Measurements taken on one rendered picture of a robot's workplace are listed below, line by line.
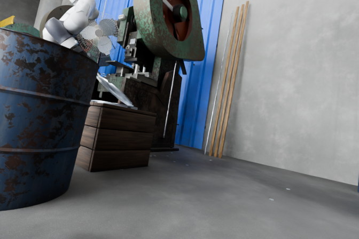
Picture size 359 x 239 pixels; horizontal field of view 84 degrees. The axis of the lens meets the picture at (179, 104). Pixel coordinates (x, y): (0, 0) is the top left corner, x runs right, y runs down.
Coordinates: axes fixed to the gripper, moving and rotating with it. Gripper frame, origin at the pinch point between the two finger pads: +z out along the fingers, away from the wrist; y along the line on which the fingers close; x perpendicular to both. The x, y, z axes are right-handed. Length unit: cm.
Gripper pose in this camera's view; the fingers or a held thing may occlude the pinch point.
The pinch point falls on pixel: (98, 76)
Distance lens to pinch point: 134.3
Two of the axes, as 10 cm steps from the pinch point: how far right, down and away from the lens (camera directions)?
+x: -5.0, -0.5, 8.7
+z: 5.6, 7.4, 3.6
